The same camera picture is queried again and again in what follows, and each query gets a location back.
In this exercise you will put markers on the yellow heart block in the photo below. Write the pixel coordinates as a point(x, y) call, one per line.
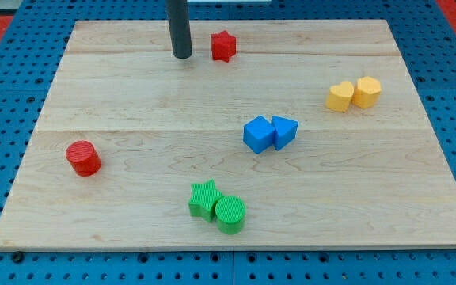
point(340, 96)

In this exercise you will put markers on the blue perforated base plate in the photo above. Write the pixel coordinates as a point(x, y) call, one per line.
point(30, 52)

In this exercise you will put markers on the blue triangle block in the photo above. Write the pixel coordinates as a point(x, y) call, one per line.
point(285, 131)

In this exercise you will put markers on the yellow hexagon block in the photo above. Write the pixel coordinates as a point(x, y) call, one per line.
point(367, 92)

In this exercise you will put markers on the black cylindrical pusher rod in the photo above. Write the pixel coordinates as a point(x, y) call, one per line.
point(179, 28)

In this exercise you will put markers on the green cylinder block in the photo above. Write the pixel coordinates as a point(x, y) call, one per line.
point(230, 214)

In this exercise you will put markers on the light wooden board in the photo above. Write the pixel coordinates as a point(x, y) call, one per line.
point(364, 179)

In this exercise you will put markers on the red cylinder block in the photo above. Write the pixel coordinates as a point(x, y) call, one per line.
point(83, 158)

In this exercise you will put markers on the blue cube block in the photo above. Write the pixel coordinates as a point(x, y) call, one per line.
point(258, 134)

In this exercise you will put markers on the green star block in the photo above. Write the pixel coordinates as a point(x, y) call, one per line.
point(203, 200)

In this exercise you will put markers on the red star block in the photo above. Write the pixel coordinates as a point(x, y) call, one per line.
point(223, 46)

